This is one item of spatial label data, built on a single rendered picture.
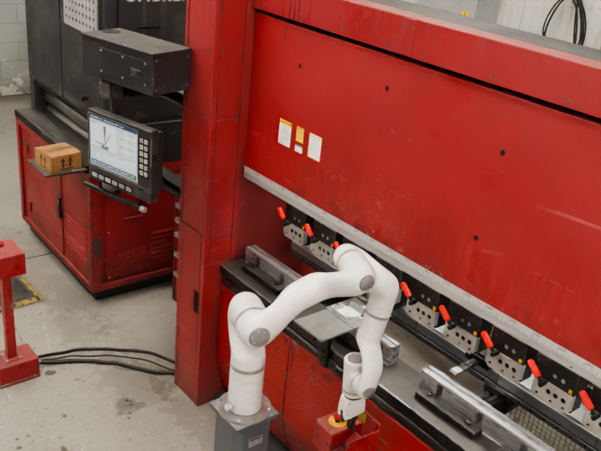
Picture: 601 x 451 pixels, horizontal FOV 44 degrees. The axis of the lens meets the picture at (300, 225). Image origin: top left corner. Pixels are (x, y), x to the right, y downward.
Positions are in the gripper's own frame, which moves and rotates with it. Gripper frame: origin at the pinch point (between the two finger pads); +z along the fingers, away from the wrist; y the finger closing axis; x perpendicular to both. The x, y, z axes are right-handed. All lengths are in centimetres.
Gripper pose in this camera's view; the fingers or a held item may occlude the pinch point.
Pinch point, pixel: (351, 424)
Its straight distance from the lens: 296.2
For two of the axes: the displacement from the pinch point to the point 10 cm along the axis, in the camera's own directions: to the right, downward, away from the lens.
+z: -0.3, 8.8, 4.7
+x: 5.7, 4.0, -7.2
